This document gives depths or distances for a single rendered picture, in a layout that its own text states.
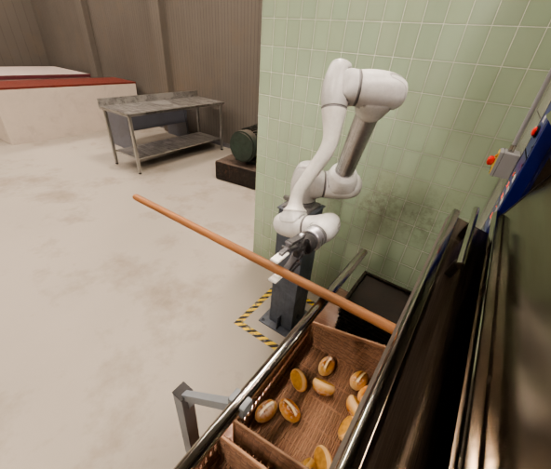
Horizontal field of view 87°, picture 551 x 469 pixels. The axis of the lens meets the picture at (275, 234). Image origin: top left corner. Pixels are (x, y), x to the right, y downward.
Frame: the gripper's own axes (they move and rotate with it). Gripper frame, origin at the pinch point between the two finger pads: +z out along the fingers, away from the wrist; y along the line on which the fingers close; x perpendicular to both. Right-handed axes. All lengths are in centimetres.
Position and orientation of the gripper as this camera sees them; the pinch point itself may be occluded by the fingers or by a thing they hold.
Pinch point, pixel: (277, 267)
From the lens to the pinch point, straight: 96.3
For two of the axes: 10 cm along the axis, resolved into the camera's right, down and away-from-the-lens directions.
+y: -0.7, 8.3, 5.5
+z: -5.9, 4.1, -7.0
